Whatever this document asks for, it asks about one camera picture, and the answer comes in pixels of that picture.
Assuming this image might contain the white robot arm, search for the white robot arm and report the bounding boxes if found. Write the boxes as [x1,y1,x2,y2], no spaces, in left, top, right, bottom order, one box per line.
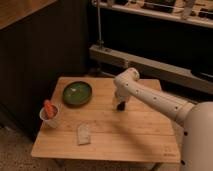
[114,68,213,171]

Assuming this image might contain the orange carrot toy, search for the orange carrot toy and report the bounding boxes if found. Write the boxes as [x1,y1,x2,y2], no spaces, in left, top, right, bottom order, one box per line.
[44,100,56,119]

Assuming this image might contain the white plastic cup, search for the white plastic cup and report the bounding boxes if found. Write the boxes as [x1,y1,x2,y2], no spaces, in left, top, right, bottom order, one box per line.
[39,106,59,128]

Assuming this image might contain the dark wooden cabinet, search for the dark wooden cabinet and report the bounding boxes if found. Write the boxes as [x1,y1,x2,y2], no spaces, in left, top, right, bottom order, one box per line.
[0,0,88,140]

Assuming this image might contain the metal shelf rack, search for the metal shelf rack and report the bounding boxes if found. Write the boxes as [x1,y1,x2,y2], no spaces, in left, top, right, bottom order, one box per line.
[89,0,213,94]

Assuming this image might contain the bamboo folding table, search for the bamboo folding table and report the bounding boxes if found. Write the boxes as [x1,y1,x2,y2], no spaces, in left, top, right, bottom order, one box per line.
[31,77,180,163]

